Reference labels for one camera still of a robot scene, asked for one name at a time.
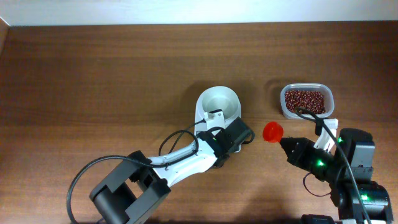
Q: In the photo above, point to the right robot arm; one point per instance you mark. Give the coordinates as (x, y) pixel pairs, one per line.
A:
(349, 175)

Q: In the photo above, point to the red plastic measuring scoop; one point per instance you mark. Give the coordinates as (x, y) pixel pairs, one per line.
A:
(273, 132)

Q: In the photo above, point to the clear plastic food container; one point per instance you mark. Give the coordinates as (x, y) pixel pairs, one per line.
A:
(326, 92)

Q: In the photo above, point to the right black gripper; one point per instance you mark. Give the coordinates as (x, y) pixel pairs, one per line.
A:
(296, 157)

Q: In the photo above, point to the white digital kitchen scale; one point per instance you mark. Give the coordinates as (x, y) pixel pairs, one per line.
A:
(201, 127)

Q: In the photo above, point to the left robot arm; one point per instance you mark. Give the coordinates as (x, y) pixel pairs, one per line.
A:
(134, 189)

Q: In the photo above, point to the white round bowl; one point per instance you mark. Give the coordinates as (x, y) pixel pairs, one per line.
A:
(219, 97)

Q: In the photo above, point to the red adzuki beans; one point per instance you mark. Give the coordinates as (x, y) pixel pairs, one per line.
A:
(310, 100)

